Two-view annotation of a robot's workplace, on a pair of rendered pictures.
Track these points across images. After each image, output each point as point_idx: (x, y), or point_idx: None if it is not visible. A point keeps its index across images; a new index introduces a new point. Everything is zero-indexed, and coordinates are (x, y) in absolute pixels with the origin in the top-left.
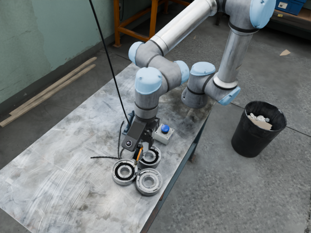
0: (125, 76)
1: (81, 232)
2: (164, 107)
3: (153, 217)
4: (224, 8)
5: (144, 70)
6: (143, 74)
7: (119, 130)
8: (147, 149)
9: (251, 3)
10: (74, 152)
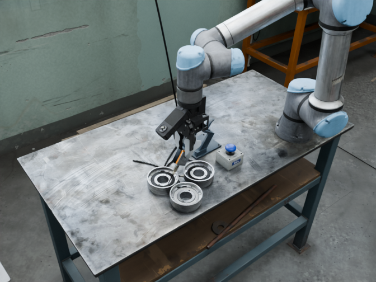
0: (212, 90)
1: (93, 221)
2: (246, 132)
3: None
4: (311, 1)
5: (188, 46)
6: (184, 49)
7: None
8: (188, 150)
9: None
10: (118, 151)
